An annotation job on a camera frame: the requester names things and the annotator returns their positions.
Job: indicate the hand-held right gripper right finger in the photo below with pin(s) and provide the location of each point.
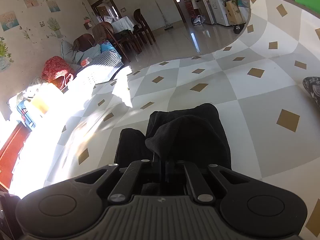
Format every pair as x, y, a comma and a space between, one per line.
192, 177

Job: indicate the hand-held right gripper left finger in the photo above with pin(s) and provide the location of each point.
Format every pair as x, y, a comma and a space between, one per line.
135, 175

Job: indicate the black t-shirt with white stripes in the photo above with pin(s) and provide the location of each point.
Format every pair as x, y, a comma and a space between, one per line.
190, 130

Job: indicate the grey white checkered tablecloth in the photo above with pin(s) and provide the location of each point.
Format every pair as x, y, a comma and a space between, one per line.
225, 85

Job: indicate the sofa with houndstooth cover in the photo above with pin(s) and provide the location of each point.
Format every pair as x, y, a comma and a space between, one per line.
105, 60

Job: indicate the orange packet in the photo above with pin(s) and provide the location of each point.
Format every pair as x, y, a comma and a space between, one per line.
85, 62

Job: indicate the red-brown wooden cabinet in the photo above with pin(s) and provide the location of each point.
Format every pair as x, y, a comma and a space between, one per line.
12, 150

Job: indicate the blue cartoon-print cloth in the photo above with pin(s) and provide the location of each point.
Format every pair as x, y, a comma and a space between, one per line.
25, 115

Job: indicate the red knit cloth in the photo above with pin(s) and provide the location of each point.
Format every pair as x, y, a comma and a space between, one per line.
55, 67

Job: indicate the grey pillow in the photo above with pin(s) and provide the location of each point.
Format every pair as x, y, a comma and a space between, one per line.
68, 52

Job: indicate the dark wooden chair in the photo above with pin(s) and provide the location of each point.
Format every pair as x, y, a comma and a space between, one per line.
102, 32
83, 41
142, 22

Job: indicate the grey doodle-print cloth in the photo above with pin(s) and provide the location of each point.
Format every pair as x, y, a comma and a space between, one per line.
313, 90

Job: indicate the broom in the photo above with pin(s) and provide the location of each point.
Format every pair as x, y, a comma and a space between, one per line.
168, 28

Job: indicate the dining table with white cloth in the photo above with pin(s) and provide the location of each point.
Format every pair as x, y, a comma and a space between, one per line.
122, 22

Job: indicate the black slipper with white logo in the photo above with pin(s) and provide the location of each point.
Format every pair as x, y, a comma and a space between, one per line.
239, 29

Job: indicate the plastic bag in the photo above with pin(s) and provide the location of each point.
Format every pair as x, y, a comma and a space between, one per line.
198, 20

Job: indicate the red plastic rack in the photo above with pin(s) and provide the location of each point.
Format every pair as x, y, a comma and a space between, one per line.
188, 7

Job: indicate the cardboard box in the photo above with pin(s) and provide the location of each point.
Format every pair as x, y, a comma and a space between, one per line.
233, 12

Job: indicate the white chest freezer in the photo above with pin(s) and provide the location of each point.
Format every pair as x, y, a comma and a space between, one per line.
216, 2

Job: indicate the green plastic container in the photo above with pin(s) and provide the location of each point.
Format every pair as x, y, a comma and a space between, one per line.
308, 2

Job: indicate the lavender pot wall decal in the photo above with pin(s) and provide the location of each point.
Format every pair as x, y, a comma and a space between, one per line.
57, 30

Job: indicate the green plant wall decal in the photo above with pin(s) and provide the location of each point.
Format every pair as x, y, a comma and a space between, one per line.
4, 55

